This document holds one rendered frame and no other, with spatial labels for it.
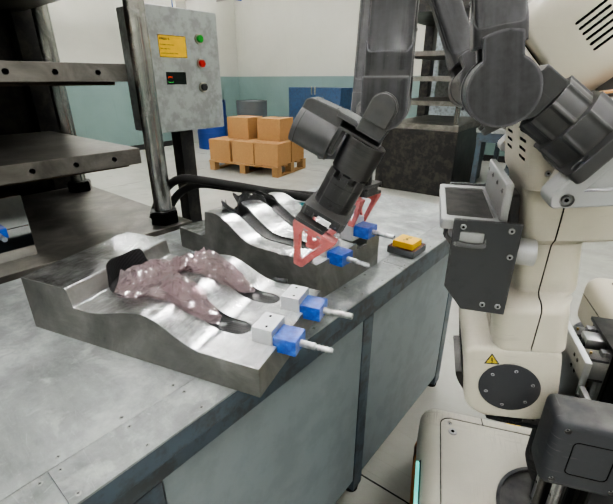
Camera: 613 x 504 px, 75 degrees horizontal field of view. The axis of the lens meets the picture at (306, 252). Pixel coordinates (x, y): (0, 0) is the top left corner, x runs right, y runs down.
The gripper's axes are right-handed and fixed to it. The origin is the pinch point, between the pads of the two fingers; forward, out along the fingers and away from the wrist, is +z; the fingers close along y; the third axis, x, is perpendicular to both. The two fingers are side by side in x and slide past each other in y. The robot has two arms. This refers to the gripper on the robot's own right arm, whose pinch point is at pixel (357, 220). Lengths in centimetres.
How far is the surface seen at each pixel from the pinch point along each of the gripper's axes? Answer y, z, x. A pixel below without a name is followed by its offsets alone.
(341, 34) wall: -619, -118, -426
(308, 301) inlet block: 28.0, 7.2, 7.3
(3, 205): 49, 0, -79
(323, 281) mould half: 15.4, 9.7, 1.6
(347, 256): 11.4, 4.2, 4.9
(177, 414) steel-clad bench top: 56, 15, 5
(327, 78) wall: -619, -43, -455
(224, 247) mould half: 17.3, 9.0, -28.7
